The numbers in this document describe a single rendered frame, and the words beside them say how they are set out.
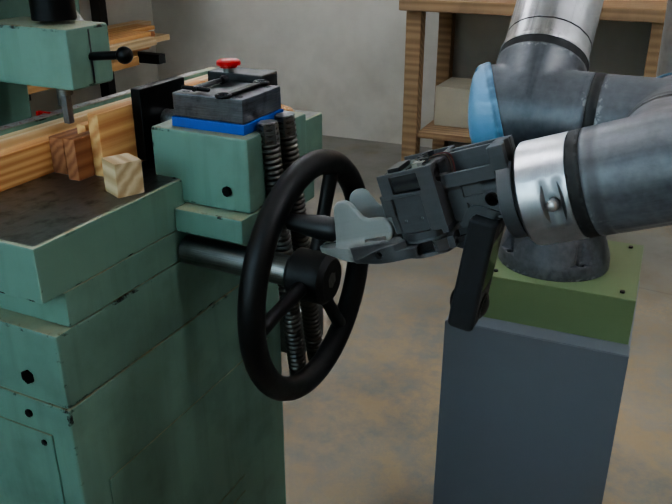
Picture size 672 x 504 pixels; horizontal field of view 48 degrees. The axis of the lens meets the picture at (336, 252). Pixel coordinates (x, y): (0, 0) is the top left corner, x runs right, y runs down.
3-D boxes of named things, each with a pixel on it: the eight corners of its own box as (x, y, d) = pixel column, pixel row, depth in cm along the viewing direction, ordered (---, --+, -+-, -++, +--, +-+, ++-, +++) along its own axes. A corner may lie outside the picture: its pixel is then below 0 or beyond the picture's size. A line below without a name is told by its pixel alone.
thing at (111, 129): (105, 177, 91) (97, 114, 88) (94, 175, 91) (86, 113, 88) (209, 134, 108) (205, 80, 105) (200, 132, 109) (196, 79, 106)
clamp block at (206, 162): (249, 216, 87) (245, 140, 83) (154, 198, 92) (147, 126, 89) (309, 179, 99) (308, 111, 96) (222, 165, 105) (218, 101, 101)
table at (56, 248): (117, 328, 69) (109, 269, 67) (-104, 266, 82) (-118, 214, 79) (377, 156, 119) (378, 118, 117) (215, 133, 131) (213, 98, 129)
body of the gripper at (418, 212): (399, 157, 73) (520, 128, 67) (424, 239, 75) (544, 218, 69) (367, 180, 67) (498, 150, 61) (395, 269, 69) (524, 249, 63)
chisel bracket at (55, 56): (76, 104, 88) (65, 29, 85) (-11, 93, 94) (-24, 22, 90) (118, 92, 94) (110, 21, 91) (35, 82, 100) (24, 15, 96)
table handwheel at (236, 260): (398, 242, 103) (320, 441, 91) (271, 218, 111) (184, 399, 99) (345, 95, 80) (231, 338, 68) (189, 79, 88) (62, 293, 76)
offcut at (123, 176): (145, 192, 86) (141, 159, 84) (118, 198, 84) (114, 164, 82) (131, 185, 88) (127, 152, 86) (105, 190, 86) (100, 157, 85)
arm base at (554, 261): (517, 232, 146) (522, 183, 142) (619, 252, 137) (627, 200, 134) (482, 266, 131) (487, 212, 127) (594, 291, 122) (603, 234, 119)
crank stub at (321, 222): (348, 227, 76) (340, 248, 75) (298, 218, 78) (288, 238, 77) (342, 213, 74) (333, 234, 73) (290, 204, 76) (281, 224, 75)
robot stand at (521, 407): (466, 467, 178) (484, 254, 156) (599, 503, 167) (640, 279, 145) (428, 559, 153) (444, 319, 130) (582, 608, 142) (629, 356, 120)
